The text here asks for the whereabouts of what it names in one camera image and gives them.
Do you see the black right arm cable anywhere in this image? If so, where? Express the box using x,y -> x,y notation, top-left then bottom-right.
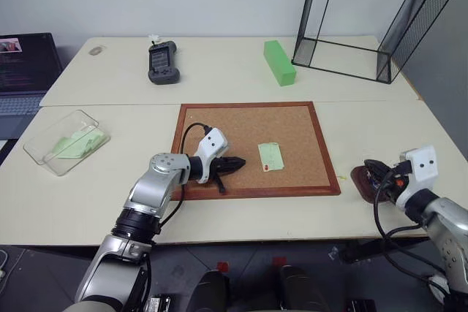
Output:
371,168 -> 451,293

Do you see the green sticky note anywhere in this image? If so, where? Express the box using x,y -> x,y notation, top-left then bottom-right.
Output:
257,141 -> 286,174

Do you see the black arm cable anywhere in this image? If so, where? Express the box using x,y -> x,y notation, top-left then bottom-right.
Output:
371,168 -> 451,293
157,122 -> 214,235

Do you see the black wire mesh rack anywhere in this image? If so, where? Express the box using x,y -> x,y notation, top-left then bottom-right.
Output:
291,0 -> 461,85

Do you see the thin black strap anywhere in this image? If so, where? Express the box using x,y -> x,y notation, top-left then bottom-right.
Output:
214,172 -> 227,195

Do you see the clear plastic box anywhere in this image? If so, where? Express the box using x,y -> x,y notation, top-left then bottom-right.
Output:
22,108 -> 112,178

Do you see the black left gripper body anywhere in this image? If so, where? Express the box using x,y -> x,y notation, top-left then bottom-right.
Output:
208,156 -> 227,182

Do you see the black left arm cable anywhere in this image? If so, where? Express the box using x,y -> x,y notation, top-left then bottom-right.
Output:
157,122 -> 214,235

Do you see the pile of green notes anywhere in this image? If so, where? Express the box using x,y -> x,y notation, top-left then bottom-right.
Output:
49,127 -> 107,160

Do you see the black bar under table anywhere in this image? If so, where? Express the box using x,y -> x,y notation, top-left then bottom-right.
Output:
339,237 -> 429,265

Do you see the brown oval tray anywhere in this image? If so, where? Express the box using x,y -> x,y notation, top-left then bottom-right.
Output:
350,164 -> 400,204

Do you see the wood framed cork board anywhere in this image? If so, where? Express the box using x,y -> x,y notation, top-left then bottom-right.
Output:
170,101 -> 342,201

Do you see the dark rounded shape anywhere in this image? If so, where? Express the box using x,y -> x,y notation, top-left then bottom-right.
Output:
278,265 -> 331,312
196,270 -> 230,312

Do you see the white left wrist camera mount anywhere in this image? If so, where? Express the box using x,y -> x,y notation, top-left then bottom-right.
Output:
192,127 -> 230,185

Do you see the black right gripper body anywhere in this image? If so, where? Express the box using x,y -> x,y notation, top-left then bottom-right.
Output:
377,164 -> 401,200

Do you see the white floor cable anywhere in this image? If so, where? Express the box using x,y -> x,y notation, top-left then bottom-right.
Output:
0,248 -> 9,281

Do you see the green rectangular block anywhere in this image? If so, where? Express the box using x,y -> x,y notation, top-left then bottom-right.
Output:
263,39 -> 298,88

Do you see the black handheld controller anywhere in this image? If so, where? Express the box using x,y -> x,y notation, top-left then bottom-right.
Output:
147,40 -> 181,85

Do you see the grey laptop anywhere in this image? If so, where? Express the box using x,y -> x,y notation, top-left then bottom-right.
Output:
0,32 -> 64,142

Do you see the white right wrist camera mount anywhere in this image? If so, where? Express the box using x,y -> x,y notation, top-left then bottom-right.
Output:
393,145 -> 439,211

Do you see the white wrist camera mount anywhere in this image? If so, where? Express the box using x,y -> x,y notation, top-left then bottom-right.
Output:
393,145 -> 439,211
192,127 -> 230,185

